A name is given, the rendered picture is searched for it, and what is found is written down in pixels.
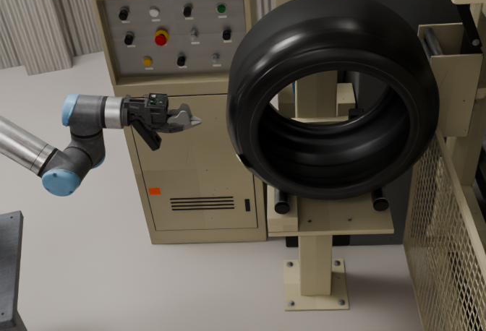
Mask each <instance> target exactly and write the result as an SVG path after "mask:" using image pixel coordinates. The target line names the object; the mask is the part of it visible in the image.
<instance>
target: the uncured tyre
mask: <svg viewBox="0 0 486 331"><path fill-rule="evenodd" d="M334 70H345V71H353V72H360V73H363V74H368V75H370V76H373V77H375V78H377V79H379V80H381V81H383V82H384V83H386V84H387V87H386V89H385V91H384V92H383V94H382V95H381V96H380V98H379V99H378V100H377V101H376V102H375V103H374V104H373V105H372V106H371V107H370V108H368V109H367V110H366V111H365V112H363V113H361V114H360V115H358V116H356V117H354V118H352V119H349V120H347V121H342V122H339V123H336V124H307V123H303V122H301V121H296V120H294V119H291V118H289V117H288V116H286V115H284V114H282V113H281V112H280V111H279V110H277V109H276V108H275V107H274V106H273V105H272V104H271V103H270V101H271V100H272V99H273V98H274V97H275V95H277V94H278V93H279V92H280V91H281V90H282V89H284V88H285V87H286V86H287V85H290V84H291V83H292V82H295V81H296V80H298V79H301V78H303V77H306V76H308V75H311V74H315V73H318V72H326V71H334ZM439 110H440V96H439V90H438V85H437V82H436V79H435V76H434V74H433V72H432V69H431V66H430V63H429V61H428V59H427V56H426V54H425V51H424V49H423V46H422V44H421V42H420V40H419V38H418V36H417V34H416V33H415V31H414V30H413V29H412V27H411V26H410V25H409V24H408V23H407V22H406V21H405V20H404V19H403V18H402V17H401V16H400V15H398V14H397V13H395V12H394V11H393V10H392V9H390V8H388V7H387V6H385V5H384V4H381V3H380V2H378V1H376V0H291V1H288V2H286V3H284V4H282V5H280V6H278V7H276V8H275V9H273V10H272V11H270V12H269V13H267V14H266V15H265V16H264V17H262V18H261V19H260V20H259V21H258V22H257V23H256V24H255V25H254V26H253V27H252V28H251V29H250V31H249V32H248V33H247V34H246V35H245V37H244V38H243V40H242V42H241V43H240V44H239V47H238V49H237V50H236V53H235V54H234V57H233V60H232V63H231V68H230V72H229V86H228V94H227V102H226V125H227V129H228V133H229V137H230V139H231V143H232V145H233V147H234V149H235V151H236V153H237V155H238V156H239V158H240V159H241V161H242V162H243V164H244V165H245V166H246V167H247V168H248V170H249V171H250V172H252V173H253V174H254V175H255V176H256V177H258V178H259V179H260V180H261V181H263V182H265V183H266V184H267V185H269V186H272V187H273V188H275V189H277V190H280V191H282V192H285V193H287V194H292V195H294V196H298V197H304V198H309V199H322V200H334V199H347V198H352V197H358V196H360V195H363V194H367V193H370V192H373V191H375V190H377V189H379V188H381V187H383V186H385V185H387V184H389V183H391V182H392V181H395V180H396V179H397V178H399V177H400V176H402V175H403V174H405V173H406V172H407V171H408V170H409V169H410V168H411V167H412V166H413V165H414V164H415V163H416V162H417V161H418V160H419V159H420V158H421V157H422V156H423V154H424V153H425V151H426V150H427V148H428V147H429V145H430V143H431V141H432V139H433V137H434V134H435V130H436V128H437V125H438V117H439Z"/></svg>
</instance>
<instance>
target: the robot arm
mask: <svg viewBox="0 0 486 331"><path fill-rule="evenodd" d="M144 96H145V95H144ZM168 107H169V100H168V96H167V93H148V95H146V98H145V99H144V98H143V99H135V98H131V95H126V99H125V98H124V97H114V96H101V95H81V94H70V95H67V96H66V97H65V99H64V102H63V105H62V109H61V122H62V124H63V125H64V126H65V127H68V126H69V129H70V134H71V142H70V143H69V145H68V146H67V147H66V148H65V149H64V151H63V152H62V151H61V150H59V149H57V148H56V147H52V146H50V145H49V144H47V143H46V142H44V141H43V140H41V139H39V138H37V137H36V136H34V135H33V134H31V133H29V132H28V131H26V130H24V129H23V128H21V127H20V126H18V125H16V124H14V123H13V122H11V121H10V120H8V119H6V118H4V117H3V116H1V115H0V153H1V154H3V155H5V156H7V157H8V158H10V159H11V160H13V161H15V162H16V163H19V164H20V165H21V166H23V167H25V168H26V169H28V170H30V171H32V172H33V173H35V175H36V176H39V177H40V178H42V184H43V187H44V188H45V189H46V190H47V191H48V192H50V193H51V194H53V195H56V196H59V197H66V196H69V195H71V194H73V193H74V191H75V190H76V189H77V188H78V187H79V186H80V184H81V182H82V180H83V179H84V178H85V177H86V175H87V174H88V172H89V170H90V169H94V168H97V167H98V166H100V165H101V164H102V163H103V162H104V160H105V156H106V148H105V145H104V138H103V129H123V128H124V126H130V124H131V125H132V126H133V127H134V128H135V130H136V131H137V133H138V134H139V135H140V136H141V137H142V138H143V139H144V141H145V142H146V143H147V145H148V146H149V147H150V149H151V150H152V151H155V150H158V149H159V148H160V146H161V141H162V139H161V138H160V136H159V135H158V134H157V132H162V133H175V132H182V131H183V130H186V129H190V128H192V127H194V126H197V125H199V124H201V123H202V120H201V119H199V118H198V117H196V116H193V115H192V113H191V110H190V108H189V105H188V104H186V103H183V104H181V105H180V107H179V108H178V109H174V108H173V109H171V110H169V109H168ZM167 122H168V123H167Z"/></svg>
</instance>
